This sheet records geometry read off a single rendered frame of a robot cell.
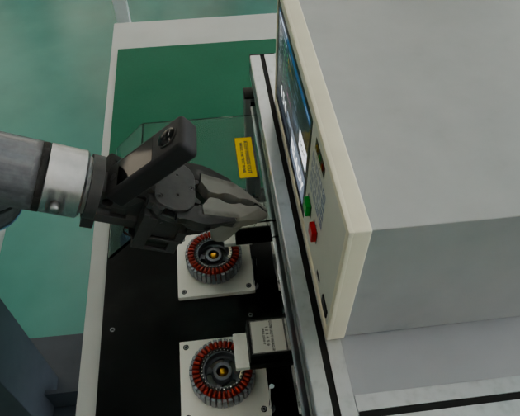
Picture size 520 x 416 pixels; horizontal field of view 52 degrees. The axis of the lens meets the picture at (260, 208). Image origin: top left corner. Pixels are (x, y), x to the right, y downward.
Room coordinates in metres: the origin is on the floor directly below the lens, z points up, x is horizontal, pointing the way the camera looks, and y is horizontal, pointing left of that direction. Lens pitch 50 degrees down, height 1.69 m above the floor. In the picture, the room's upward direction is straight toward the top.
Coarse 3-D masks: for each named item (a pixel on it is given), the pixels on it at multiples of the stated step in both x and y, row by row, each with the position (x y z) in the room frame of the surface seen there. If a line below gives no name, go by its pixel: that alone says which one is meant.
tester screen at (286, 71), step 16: (288, 48) 0.61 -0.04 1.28; (288, 64) 0.61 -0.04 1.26; (288, 80) 0.60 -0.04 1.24; (288, 96) 0.59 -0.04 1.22; (288, 112) 0.59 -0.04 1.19; (304, 112) 0.49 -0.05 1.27; (288, 128) 0.58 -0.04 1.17; (304, 128) 0.48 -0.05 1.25; (288, 144) 0.57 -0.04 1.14; (304, 144) 0.48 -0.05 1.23; (304, 176) 0.46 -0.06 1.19
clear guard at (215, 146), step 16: (144, 128) 0.70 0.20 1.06; (160, 128) 0.70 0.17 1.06; (208, 128) 0.70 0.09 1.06; (224, 128) 0.70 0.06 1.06; (240, 128) 0.70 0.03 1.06; (256, 128) 0.70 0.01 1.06; (128, 144) 0.68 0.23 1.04; (208, 144) 0.66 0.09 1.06; (224, 144) 0.66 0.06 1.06; (256, 144) 0.66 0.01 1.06; (192, 160) 0.62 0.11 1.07; (208, 160) 0.62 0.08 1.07; (224, 160) 0.62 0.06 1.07; (256, 160) 0.62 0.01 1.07; (256, 192) 0.55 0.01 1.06; (272, 208) 0.52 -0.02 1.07; (112, 240) 0.49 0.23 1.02; (128, 240) 0.47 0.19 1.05; (112, 256) 0.47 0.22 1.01
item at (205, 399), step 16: (208, 352) 0.40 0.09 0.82; (224, 352) 0.40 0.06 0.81; (192, 368) 0.37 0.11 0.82; (208, 368) 0.38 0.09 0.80; (192, 384) 0.34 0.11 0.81; (208, 384) 0.34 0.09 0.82; (224, 384) 0.35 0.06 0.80; (240, 384) 0.34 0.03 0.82; (208, 400) 0.32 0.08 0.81; (224, 400) 0.32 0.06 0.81; (240, 400) 0.32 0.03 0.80
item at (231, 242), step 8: (256, 224) 0.60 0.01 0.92; (264, 224) 0.60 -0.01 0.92; (240, 232) 0.59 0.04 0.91; (248, 232) 0.59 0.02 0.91; (256, 232) 0.59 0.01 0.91; (264, 232) 0.59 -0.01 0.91; (232, 240) 0.59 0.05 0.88; (240, 240) 0.58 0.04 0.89; (248, 240) 0.58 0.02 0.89; (256, 240) 0.59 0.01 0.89; (264, 240) 0.59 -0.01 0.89
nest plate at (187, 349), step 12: (180, 348) 0.42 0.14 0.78; (192, 348) 0.42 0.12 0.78; (180, 360) 0.40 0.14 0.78; (180, 372) 0.38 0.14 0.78; (264, 372) 0.38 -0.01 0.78; (216, 384) 0.36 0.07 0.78; (228, 384) 0.36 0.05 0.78; (264, 384) 0.36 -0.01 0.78; (192, 396) 0.34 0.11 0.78; (252, 396) 0.34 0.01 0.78; (264, 396) 0.34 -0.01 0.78; (192, 408) 0.32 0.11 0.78; (204, 408) 0.32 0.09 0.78; (216, 408) 0.32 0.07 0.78; (228, 408) 0.32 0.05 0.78; (240, 408) 0.32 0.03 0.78; (252, 408) 0.32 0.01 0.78; (264, 408) 0.32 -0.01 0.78
